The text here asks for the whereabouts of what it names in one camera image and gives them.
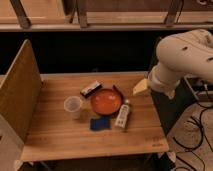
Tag clear plastic cup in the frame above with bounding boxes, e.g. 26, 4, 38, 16
64, 96, 83, 119

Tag yellow tag on arm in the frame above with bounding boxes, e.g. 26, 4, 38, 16
133, 79, 148, 95

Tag blue sponge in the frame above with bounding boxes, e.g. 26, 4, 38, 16
90, 117, 110, 131

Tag black floor cables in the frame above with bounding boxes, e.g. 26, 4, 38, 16
170, 101, 213, 171

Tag black and white box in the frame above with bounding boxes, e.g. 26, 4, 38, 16
80, 81, 102, 98

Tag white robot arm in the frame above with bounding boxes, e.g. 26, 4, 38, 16
148, 29, 213, 98

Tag wooden shelf frame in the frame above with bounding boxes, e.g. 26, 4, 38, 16
0, 0, 213, 32

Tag wooden side panel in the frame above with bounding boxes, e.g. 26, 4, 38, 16
0, 39, 42, 141

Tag white tube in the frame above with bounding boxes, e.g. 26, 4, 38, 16
115, 99, 130, 129

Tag orange ceramic bowl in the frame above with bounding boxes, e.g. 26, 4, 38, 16
90, 89, 122, 115

